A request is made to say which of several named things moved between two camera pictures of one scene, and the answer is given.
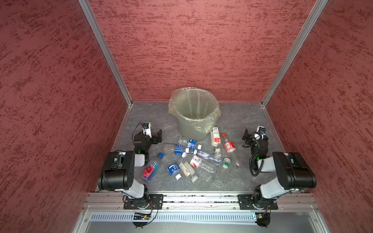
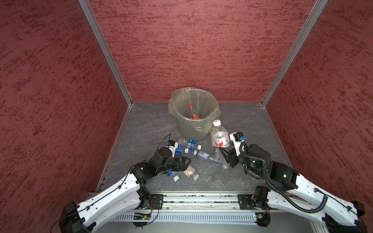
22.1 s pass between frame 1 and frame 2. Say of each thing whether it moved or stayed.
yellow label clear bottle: stayed
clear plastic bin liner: stayed
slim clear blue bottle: stayed
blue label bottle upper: stayed
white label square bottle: moved
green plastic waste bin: stayed
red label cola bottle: moved
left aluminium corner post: stayed
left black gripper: moved
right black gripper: moved
